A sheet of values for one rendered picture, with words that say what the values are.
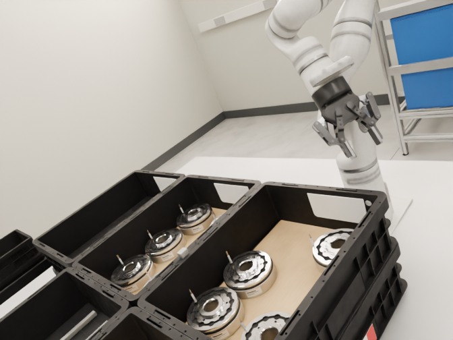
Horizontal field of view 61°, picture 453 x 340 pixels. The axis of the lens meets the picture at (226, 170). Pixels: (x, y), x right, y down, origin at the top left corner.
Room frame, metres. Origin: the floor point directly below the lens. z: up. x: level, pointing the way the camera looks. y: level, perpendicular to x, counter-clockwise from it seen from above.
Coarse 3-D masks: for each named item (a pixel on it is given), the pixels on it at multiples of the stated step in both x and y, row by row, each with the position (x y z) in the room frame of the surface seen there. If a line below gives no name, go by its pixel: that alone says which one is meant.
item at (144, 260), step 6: (132, 258) 0.84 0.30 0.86; (138, 258) 0.82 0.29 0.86; (144, 258) 0.82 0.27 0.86; (120, 264) 0.83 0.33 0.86; (144, 264) 0.79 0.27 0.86; (120, 270) 0.81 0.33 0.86; (138, 270) 0.77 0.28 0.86; (144, 270) 0.76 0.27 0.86; (114, 276) 0.79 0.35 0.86; (120, 276) 0.78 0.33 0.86; (126, 276) 0.77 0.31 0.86; (132, 276) 0.76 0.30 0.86; (138, 276) 0.75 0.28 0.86; (114, 282) 0.77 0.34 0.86; (120, 282) 0.76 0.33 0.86; (126, 282) 0.75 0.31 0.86
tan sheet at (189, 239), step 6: (216, 210) 0.95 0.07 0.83; (222, 210) 0.94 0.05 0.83; (216, 216) 0.92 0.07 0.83; (198, 234) 0.87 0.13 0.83; (186, 240) 0.87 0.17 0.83; (192, 240) 0.86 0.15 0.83; (186, 246) 0.84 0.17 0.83; (174, 258) 0.81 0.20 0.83; (156, 264) 0.82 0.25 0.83; (162, 264) 0.81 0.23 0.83; (168, 264) 0.80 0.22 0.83; (156, 270) 0.79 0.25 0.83
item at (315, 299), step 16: (256, 192) 0.77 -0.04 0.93; (336, 192) 0.64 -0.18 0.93; (352, 192) 0.62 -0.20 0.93; (368, 192) 0.59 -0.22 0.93; (384, 192) 0.58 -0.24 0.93; (240, 208) 0.73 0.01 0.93; (384, 208) 0.55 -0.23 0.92; (224, 224) 0.70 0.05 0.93; (368, 224) 0.52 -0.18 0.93; (208, 240) 0.67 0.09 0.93; (352, 240) 0.49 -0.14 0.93; (192, 256) 0.64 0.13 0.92; (336, 256) 0.47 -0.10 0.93; (352, 256) 0.48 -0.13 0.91; (176, 272) 0.61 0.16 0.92; (336, 272) 0.45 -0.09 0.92; (320, 288) 0.42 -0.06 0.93; (144, 304) 0.55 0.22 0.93; (304, 304) 0.41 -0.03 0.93; (320, 304) 0.41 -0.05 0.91; (176, 320) 0.48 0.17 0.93; (288, 320) 0.39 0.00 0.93; (304, 320) 0.39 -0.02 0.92; (192, 336) 0.44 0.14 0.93; (288, 336) 0.37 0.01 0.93
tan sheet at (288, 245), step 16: (288, 224) 0.75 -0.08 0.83; (304, 224) 0.73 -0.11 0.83; (272, 240) 0.72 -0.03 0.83; (288, 240) 0.70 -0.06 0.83; (304, 240) 0.67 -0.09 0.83; (272, 256) 0.66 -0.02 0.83; (288, 256) 0.64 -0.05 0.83; (304, 256) 0.62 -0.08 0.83; (288, 272) 0.60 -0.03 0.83; (304, 272) 0.58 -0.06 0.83; (320, 272) 0.57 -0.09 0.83; (272, 288) 0.58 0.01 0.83; (288, 288) 0.56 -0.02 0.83; (304, 288) 0.54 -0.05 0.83; (256, 304) 0.55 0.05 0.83; (272, 304) 0.54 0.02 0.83; (288, 304) 0.52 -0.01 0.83; (240, 336) 0.50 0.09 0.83
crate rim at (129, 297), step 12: (180, 180) 1.02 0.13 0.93; (216, 180) 0.92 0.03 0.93; (228, 180) 0.89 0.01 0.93; (240, 180) 0.86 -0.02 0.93; (252, 180) 0.84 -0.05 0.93; (168, 192) 0.98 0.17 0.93; (120, 228) 0.88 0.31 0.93; (108, 240) 0.86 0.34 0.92; (72, 264) 0.80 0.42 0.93; (96, 276) 0.71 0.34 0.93; (156, 276) 0.62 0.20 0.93; (108, 288) 0.65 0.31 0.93; (120, 288) 0.63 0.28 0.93; (144, 288) 0.60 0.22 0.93; (132, 300) 0.58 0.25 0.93
